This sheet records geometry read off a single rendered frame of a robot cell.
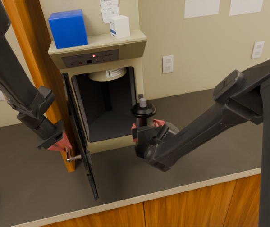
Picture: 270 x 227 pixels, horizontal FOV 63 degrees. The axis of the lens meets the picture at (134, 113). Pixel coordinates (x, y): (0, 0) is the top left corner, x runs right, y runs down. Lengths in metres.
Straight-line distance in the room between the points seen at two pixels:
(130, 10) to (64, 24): 0.25
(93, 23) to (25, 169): 0.75
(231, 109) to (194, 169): 0.61
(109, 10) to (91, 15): 0.07
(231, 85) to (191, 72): 1.11
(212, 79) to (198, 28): 0.38
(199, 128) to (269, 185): 0.25
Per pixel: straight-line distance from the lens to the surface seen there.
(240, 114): 0.47
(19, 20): 0.77
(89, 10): 0.83
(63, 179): 1.07
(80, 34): 0.74
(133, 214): 1.10
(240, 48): 1.66
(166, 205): 1.11
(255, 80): 0.41
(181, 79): 1.53
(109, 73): 0.93
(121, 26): 0.76
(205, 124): 0.51
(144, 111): 0.86
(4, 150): 1.38
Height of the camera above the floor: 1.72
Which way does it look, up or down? 35 degrees down
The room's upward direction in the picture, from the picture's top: 6 degrees counter-clockwise
